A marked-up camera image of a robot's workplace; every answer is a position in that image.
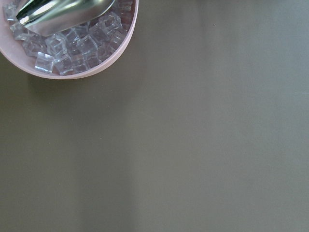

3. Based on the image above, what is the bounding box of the pink bowl of ice cubes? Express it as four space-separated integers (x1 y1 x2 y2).
0 0 139 79

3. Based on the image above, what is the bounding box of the steel ice scoop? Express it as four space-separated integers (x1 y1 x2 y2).
16 0 114 37

